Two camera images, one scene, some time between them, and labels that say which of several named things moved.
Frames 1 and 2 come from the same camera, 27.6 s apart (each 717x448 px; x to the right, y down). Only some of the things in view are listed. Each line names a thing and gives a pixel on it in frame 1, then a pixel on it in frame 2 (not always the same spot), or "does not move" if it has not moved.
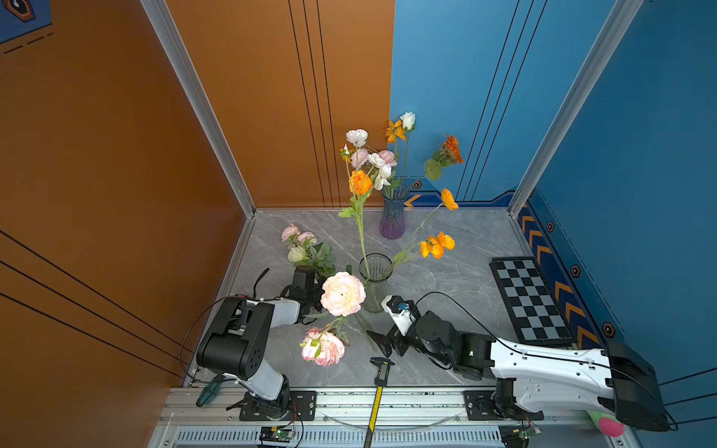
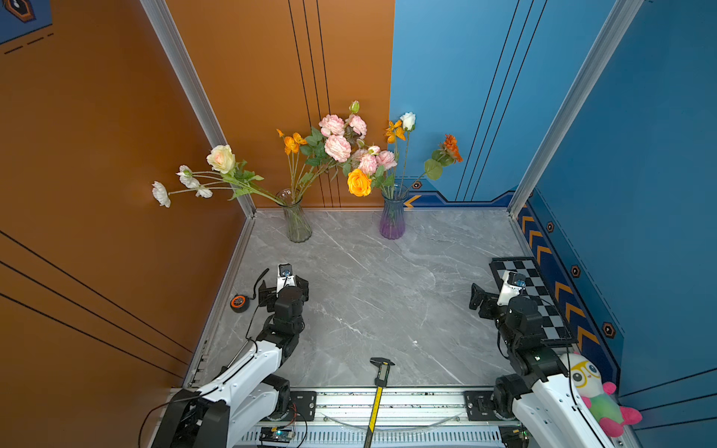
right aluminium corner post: x=622 y=16 does not move
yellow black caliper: x=380 y=381 does not move
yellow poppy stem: x=434 y=245 → x=291 y=147
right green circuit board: x=517 y=436 does not move
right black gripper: x=395 y=337 → x=477 y=297
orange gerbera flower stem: x=448 y=155 does not move
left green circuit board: x=274 y=434 does not move
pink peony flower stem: x=359 y=157 → x=386 y=161
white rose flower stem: x=409 y=121 does not move
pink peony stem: x=324 y=345 → x=320 y=149
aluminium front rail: x=212 y=417 does not move
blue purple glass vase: x=392 y=221 does not move
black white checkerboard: x=532 y=305 does not move
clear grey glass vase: x=375 y=269 → x=298 y=227
